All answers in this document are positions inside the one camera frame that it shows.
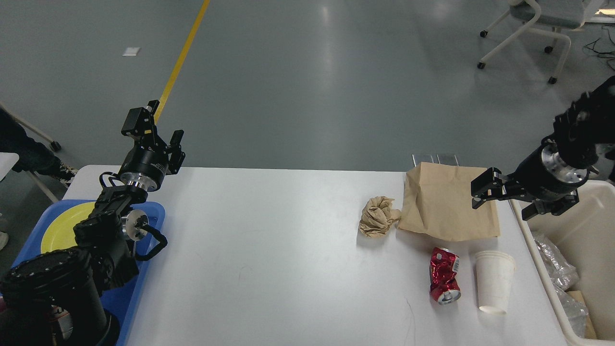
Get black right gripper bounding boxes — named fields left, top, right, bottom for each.
left=470, top=144, right=589, bottom=221

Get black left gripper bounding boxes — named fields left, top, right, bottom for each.
left=118, top=100, right=186, bottom=192

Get white paper cup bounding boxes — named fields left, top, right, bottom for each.
left=475, top=250, right=516, bottom=315

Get brown paper bag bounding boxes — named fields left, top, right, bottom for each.
left=398, top=162, right=501, bottom=242

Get crushed red soda can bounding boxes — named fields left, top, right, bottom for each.
left=429, top=247, right=461, bottom=305

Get yellow plastic plate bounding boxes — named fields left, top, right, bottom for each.
left=40, top=199, right=95, bottom=253

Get brown paper ball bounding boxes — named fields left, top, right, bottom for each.
left=358, top=196, right=401, bottom=238

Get aluminium foil tray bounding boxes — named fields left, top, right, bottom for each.
left=553, top=285, right=589, bottom=338

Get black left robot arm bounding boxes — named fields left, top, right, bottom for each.
left=1, top=100, right=186, bottom=346

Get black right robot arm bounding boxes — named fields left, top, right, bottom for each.
left=470, top=77, right=615, bottom=221

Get beige plastic bin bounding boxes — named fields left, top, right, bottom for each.
left=509, top=180, right=615, bottom=346

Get crumpled clear plastic wrap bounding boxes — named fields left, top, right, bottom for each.
left=532, top=232, right=580, bottom=291

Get person leg dark trousers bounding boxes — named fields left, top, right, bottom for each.
left=0, top=107, right=78, bottom=187

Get grey office chair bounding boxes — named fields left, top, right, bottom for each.
left=477, top=0, right=587, bottom=85

